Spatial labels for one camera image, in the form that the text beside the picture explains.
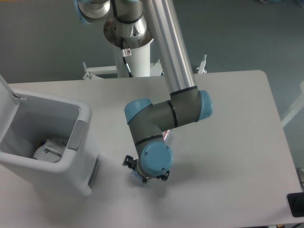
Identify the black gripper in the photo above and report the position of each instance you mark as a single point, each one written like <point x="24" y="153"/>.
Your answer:
<point x="132" y="164"/>

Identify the crushed clear plastic bottle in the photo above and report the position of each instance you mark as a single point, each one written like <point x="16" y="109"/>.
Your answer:
<point x="166" y="135"/>

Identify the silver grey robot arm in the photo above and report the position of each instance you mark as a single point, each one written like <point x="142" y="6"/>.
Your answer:
<point x="187" y="104"/>

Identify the white plastic trash can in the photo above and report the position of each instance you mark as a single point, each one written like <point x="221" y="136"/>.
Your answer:
<point x="29" y="118"/>

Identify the black device at table edge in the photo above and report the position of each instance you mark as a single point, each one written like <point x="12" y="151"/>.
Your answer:
<point x="296" y="204"/>

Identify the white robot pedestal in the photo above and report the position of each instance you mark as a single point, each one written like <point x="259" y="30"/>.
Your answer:
<point x="133" y="59"/>

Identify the white pedestal base frame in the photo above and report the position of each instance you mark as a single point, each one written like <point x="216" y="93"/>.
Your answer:
<point x="155" y="69"/>

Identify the white frame leg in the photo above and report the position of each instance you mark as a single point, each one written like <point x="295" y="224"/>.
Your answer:
<point x="294" y="108"/>

